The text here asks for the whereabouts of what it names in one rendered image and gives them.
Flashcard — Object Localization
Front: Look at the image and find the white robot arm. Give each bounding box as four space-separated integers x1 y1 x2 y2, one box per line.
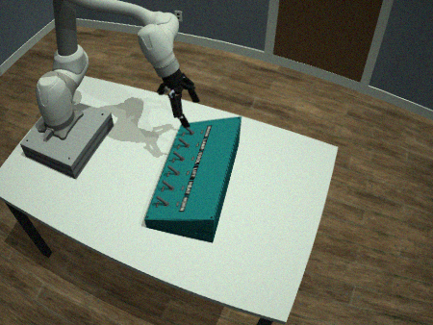
36 0 180 141

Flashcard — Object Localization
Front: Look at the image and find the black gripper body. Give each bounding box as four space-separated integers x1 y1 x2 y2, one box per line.
162 69 184 95

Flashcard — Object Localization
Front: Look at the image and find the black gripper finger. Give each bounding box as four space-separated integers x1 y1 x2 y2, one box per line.
167 86 191 128
180 73 200 103

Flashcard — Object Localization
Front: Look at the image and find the teal console panel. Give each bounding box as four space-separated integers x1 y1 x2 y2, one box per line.
144 116 242 243

